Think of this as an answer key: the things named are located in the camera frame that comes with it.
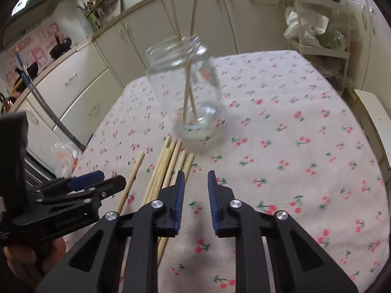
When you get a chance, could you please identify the cream drawer cabinet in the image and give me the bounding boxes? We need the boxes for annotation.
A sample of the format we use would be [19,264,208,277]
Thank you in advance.
[14,41,126,147]

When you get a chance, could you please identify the kitchen utensil rack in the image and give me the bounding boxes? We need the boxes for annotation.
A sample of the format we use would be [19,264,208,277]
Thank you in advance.
[78,0,121,34]

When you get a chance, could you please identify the white plastic bag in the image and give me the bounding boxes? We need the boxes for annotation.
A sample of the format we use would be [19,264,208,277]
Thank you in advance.
[284,9,330,48]

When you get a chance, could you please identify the person's left hand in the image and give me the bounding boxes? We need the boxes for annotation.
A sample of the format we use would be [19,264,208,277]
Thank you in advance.
[3,236,68,284]

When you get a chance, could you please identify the clear glass jar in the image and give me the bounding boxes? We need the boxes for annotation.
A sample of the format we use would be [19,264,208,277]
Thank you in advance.
[145,35,223,142]

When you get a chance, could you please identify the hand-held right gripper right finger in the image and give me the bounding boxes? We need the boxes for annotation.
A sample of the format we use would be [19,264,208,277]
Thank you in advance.
[208,171,358,293]

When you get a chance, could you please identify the white storage cart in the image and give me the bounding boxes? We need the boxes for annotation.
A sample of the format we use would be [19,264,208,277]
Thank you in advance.
[281,0,352,80]

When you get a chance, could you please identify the clear bag with orange contents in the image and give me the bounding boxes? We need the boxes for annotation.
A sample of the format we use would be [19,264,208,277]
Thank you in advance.
[52,142,83,179]

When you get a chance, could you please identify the black wok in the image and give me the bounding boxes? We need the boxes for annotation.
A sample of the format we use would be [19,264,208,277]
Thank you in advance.
[49,35,74,60]

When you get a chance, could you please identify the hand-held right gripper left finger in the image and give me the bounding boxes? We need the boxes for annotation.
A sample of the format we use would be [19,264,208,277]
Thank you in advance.
[37,171,186,293]

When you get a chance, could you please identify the black frying pan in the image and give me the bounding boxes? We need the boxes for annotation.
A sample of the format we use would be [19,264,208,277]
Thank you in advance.
[23,63,40,78]

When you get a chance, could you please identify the grey range hood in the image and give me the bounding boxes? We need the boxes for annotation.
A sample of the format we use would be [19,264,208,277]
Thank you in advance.
[2,0,77,48]

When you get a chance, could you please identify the copper kettle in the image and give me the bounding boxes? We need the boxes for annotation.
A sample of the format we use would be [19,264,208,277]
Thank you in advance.
[0,93,17,113]

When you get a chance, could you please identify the pink wall stickers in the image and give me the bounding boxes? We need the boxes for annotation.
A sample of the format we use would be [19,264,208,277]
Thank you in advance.
[0,21,62,92]

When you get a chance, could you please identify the cream door cabinets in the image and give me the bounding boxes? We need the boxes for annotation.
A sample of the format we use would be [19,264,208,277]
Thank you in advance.
[93,0,294,81]

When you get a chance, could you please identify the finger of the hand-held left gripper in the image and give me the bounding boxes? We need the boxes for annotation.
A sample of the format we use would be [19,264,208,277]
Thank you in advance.
[14,175,127,241]
[26,171,106,202]

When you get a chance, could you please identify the cream tall cabinet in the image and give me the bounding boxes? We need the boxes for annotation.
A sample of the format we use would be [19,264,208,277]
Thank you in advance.
[348,0,391,94]

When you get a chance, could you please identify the cherry print tablecloth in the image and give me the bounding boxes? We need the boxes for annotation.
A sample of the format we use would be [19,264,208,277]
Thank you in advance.
[73,50,384,293]

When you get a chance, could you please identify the bag of green vegetables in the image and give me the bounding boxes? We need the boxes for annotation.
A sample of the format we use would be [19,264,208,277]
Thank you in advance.
[316,29,347,49]

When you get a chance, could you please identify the white stool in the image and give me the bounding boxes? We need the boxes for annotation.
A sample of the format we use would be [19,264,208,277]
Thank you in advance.
[353,88,391,171]

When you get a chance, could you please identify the bundle of wooden chopsticks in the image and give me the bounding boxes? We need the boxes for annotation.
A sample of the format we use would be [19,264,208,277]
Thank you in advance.
[118,136,196,278]

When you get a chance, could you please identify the long wooden chopstick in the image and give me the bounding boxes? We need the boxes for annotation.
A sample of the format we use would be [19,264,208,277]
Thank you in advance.
[183,0,200,124]
[170,0,199,123]

